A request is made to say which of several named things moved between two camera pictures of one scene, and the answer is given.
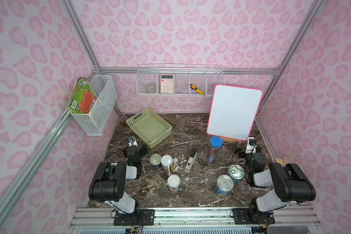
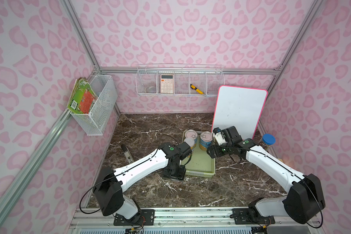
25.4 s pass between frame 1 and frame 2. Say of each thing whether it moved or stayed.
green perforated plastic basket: moved
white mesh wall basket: stayed
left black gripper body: moved
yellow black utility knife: stayed
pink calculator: stayed
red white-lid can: moved
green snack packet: stayed
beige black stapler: moved
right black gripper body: moved
